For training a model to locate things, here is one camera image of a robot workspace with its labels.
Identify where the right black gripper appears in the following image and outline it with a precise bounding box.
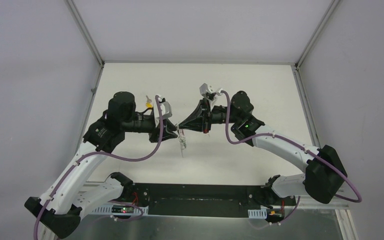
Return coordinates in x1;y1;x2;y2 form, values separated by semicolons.
179;97;241;134

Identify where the perforated metal ring plate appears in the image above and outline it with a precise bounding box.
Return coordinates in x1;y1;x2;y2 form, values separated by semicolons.
176;124;187;158

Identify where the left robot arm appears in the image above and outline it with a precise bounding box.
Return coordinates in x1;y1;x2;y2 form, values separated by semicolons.
24;91;177;240

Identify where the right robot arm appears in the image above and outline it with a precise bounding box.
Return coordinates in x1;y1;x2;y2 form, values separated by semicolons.
178;90;347;207

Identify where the key with yellow tag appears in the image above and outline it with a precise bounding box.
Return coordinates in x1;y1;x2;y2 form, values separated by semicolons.
145;95;154;109

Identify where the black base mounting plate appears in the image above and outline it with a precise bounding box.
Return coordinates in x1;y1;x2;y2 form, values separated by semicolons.
115;183;296;218

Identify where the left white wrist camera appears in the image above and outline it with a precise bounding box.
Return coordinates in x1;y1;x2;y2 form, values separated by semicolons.
153;94;173;126

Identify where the white slotted cable duct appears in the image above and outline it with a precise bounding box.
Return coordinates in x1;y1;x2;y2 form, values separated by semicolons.
90;204;149;216

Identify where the aluminium frame rail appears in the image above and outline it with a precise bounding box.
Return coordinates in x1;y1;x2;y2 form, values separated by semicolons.
293;192;350;210

